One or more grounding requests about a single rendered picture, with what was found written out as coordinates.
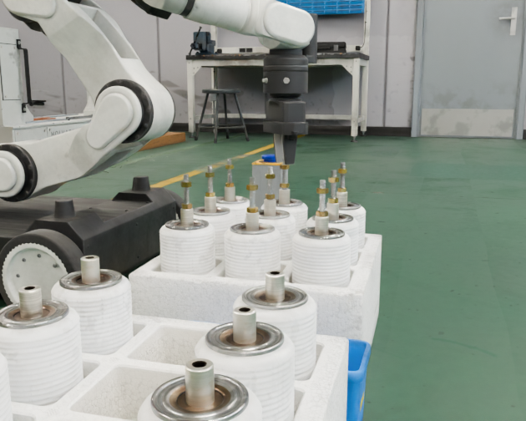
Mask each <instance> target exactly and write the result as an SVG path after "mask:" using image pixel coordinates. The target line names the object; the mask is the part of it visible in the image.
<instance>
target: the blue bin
mask: <svg viewBox="0 0 526 421"><path fill-rule="evenodd" d="M348 341H349V345H348V372H347V399H346V421H362V418H363V408H364V397H365V387H366V375H367V364H368V361H369V357H370V354H371V344H370V343H369V342H366V341H363V340H357V339H350V338H348Z"/></svg>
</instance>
